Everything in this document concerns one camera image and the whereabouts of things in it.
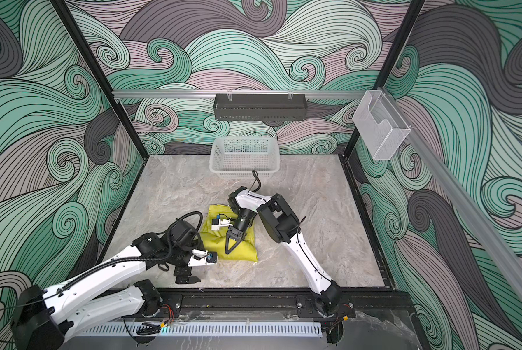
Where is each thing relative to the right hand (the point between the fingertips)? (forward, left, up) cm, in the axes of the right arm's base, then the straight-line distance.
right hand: (230, 255), depth 83 cm
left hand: (-3, +10, +5) cm, 12 cm away
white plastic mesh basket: (+54, 0, -1) cm, 54 cm away
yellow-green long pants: (+4, +6, +5) cm, 8 cm away
